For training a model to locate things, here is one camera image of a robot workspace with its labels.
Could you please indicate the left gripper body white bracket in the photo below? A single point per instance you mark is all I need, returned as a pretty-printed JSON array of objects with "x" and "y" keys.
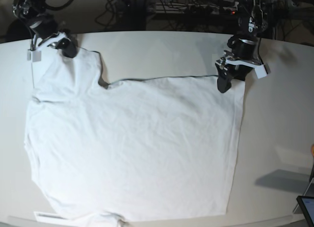
[{"x": 229, "y": 58}]

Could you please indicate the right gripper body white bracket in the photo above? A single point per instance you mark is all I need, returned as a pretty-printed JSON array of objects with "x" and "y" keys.
[{"x": 38, "y": 43}]

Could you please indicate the white T-shirt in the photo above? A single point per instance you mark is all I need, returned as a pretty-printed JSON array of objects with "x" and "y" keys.
[{"x": 135, "y": 151}]

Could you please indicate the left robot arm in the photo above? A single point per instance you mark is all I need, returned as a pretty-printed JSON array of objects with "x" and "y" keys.
[{"x": 243, "y": 54}]

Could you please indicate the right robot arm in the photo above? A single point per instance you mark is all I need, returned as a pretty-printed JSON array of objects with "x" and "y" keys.
[{"x": 43, "y": 28}]

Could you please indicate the black power strip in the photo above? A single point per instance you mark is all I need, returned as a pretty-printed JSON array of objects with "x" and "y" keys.
[{"x": 207, "y": 10}]

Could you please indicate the tablet screen with stand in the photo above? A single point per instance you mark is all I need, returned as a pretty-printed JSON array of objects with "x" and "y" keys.
[{"x": 305, "y": 202}]

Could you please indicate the white label strip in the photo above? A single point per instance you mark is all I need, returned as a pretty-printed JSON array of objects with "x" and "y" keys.
[{"x": 48, "y": 218}]

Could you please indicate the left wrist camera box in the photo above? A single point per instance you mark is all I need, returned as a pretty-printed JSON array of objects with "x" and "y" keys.
[{"x": 263, "y": 71}]

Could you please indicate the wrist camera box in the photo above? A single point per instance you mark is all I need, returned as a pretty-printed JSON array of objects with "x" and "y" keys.
[
  {"x": 263, "y": 71},
  {"x": 33, "y": 56}
]

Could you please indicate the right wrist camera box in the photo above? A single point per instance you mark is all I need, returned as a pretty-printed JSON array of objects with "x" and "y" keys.
[{"x": 33, "y": 56}]

